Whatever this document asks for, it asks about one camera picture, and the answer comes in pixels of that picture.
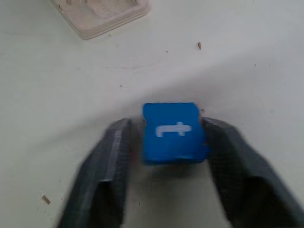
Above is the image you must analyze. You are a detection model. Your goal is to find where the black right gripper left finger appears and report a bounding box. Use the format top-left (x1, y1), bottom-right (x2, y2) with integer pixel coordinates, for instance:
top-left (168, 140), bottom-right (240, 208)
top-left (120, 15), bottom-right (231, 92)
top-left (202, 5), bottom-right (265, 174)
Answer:
top-left (57, 118), bottom-right (133, 228)

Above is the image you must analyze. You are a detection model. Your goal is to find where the wooden letter tray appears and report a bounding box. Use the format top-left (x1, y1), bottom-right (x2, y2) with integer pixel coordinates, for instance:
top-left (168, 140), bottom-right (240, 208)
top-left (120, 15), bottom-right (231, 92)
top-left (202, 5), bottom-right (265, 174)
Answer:
top-left (49, 0), bottom-right (152, 40)

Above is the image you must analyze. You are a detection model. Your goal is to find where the blue letter tile t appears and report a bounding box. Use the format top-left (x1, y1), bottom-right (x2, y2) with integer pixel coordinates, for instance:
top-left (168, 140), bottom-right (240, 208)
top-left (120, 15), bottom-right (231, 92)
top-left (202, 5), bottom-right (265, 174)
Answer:
top-left (142, 102), bottom-right (210, 165)

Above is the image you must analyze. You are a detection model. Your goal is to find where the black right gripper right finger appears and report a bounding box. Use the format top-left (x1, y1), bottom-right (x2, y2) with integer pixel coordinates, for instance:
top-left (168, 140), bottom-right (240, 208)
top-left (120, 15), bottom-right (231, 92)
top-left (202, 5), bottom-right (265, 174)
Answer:
top-left (201, 116), bottom-right (304, 228)

